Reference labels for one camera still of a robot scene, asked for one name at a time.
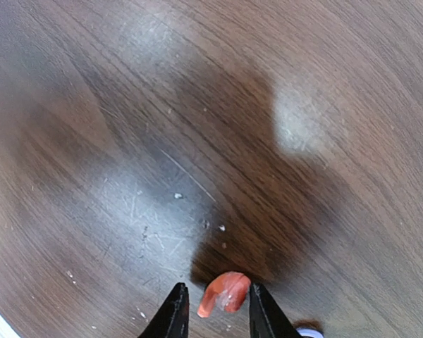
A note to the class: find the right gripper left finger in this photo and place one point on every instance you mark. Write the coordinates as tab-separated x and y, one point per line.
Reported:
172	318

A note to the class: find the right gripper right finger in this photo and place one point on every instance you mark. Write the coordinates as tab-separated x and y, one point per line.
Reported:
267	320

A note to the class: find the red ear hook piece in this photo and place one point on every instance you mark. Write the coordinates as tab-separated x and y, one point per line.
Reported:
228	291

